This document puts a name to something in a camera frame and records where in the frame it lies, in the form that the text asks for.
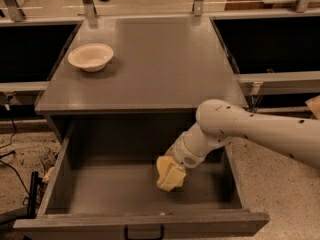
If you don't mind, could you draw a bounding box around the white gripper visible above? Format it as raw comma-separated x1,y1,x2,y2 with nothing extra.
157,135,205,192

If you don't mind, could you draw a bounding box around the yellow sponge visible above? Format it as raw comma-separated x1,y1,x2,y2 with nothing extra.
156,156,176,192

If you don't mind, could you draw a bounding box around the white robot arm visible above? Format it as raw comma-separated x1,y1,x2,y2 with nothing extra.
156,99,320,192

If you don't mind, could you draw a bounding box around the open grey top drawer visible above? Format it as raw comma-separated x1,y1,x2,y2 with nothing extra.
13,119,270,240

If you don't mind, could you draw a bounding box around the grey drawer cabinet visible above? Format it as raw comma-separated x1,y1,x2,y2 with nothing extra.
35,15,247,152

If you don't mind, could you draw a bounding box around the white paper bowl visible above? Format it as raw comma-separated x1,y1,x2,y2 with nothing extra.
68,43,114,72

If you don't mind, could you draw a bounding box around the black drawer handle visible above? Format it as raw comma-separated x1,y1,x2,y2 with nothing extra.
123,225,165,240

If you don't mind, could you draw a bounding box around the black floor cable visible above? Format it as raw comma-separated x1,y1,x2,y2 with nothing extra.
0,117,31,198

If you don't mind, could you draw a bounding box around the metal post centre left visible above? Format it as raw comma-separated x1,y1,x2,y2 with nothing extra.
82,0,96,18

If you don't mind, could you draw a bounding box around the metal post far left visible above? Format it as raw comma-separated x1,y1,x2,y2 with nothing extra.
4,0,25,22

